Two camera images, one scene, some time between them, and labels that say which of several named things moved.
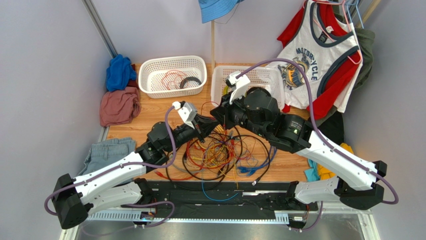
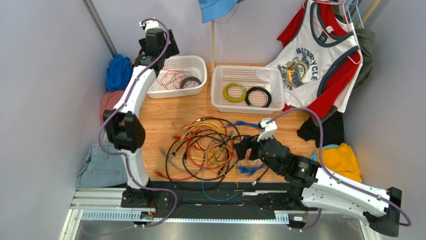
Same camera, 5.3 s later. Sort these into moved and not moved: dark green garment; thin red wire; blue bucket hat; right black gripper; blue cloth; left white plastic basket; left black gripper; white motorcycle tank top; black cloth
Moved: left black gripper; thin red wire; right black gripper
Not moved: left white plastic basket; blue bucket hat; white motorcycle tank top; blue cloth; dark green garment; black cloth
